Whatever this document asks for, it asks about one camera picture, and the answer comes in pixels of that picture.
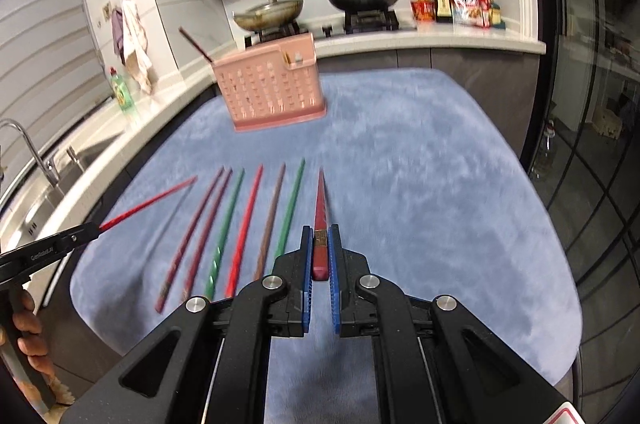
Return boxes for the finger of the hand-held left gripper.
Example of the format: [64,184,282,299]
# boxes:
[66,223,105,251]

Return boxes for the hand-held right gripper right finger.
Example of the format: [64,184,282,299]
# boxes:
[327,225,583,424]

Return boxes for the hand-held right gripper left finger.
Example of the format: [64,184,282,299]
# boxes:
[60,225,318,424]

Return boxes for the dark brown chopstick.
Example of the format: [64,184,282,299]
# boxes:
[178,27,217,66]

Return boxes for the pink plastic utensil holder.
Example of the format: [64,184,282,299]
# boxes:
[212,33,328,132]

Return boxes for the person's left hand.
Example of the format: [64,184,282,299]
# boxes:
[11,293,73,405]

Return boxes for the steel sink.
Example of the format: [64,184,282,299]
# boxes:
[0,144,101,255]

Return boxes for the chrome faucet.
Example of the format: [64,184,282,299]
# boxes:
[0,119,61,187]

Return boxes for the blue plush mat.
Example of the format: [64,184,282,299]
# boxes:
[70,68,583,424]

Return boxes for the green dish soap bottle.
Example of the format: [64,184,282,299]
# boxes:
[109,67,138,114]

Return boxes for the white hanging towel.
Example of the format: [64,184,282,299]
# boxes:
[121,0,153,94]

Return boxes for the white window blinds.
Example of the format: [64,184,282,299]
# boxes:
[0,0,111,130]

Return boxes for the purple hanging cloth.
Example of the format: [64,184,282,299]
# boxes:
[111,7,126,60]

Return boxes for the dark base cabinet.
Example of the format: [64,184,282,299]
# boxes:
[315,47,541,160]

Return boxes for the clear plastic bottle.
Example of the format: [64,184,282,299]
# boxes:
[542,119,558,165]

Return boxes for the glass sliding door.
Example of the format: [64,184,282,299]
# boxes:
[520,0,640,424]

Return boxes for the beige wok with lid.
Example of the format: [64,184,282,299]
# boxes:
[232,2,305,32]

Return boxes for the black gas stove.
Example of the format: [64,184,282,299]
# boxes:
[244,7,416,45]

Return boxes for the glass pan lid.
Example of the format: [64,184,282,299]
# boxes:
[235,0,303,18]

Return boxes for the red and white cereal bag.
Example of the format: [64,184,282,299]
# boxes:
[448,0,492,28]

